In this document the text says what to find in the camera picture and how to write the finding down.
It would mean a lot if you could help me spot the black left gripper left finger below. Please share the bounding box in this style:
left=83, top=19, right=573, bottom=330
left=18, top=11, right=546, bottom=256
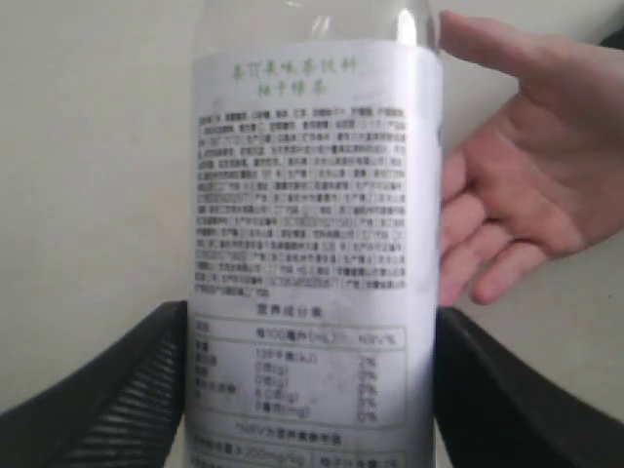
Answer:
left=1, top=301, right=187, bottom=467

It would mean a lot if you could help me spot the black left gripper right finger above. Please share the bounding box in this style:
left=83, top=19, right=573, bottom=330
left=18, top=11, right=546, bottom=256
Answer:
left=436, top=307, right=623, bottom=467

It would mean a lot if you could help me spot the square clear bottle white label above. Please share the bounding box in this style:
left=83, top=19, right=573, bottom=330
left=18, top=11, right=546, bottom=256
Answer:
left=184, top=1, right=444, bottom=467

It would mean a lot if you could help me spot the person's open hand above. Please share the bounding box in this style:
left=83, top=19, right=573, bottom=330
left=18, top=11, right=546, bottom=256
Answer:
left=439, top=11, right=623, bottom=306

